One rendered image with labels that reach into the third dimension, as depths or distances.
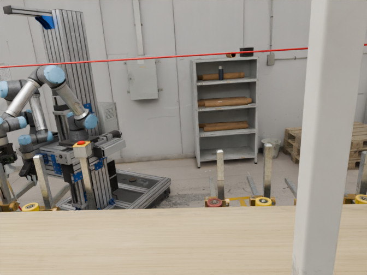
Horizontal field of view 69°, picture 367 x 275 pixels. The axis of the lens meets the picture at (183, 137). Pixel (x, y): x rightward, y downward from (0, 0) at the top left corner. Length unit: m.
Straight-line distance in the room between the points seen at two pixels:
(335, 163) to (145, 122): 3.94
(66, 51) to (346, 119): 2.22
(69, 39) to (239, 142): 3.02
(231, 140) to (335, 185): 4.04
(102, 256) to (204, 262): 0.41
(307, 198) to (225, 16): 3.90
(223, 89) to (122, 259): 3.41
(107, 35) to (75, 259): 3.42
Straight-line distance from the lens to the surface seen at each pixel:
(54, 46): 2.51
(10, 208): 1.91
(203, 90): 4.18
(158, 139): 4.33
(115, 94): 4.24
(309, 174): 0.42
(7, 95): 2.28
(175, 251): 1.16
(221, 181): 1.49
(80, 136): 2.25
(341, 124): 0.40
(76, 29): 2.53
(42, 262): 1.29
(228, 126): 4.04
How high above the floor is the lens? 1.65
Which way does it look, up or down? 17 degrees down
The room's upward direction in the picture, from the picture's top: 4 degrees counter-clockwise
